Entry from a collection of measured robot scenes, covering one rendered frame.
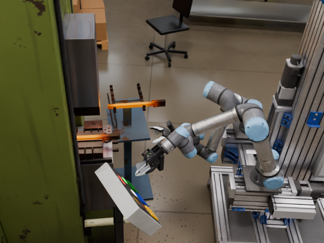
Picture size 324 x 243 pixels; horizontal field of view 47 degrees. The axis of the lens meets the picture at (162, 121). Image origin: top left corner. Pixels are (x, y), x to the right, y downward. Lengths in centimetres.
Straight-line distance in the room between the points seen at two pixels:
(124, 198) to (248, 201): 104
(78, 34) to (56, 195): 85
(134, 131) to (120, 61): 244
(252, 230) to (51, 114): 185
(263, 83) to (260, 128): 311
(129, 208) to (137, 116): 135
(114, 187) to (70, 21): 86
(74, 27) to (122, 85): 279
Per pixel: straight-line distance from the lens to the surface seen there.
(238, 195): 250
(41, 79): 162
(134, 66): 505
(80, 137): 238
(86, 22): 197
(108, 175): 189
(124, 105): 265
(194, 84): 475
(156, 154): 196
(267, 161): 214
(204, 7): 639
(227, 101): 232
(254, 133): 195
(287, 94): 236
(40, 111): 172
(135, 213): 175
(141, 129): 286
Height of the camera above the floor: 257
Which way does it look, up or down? 39 degrees down
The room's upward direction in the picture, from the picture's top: 4 degrees clockwise
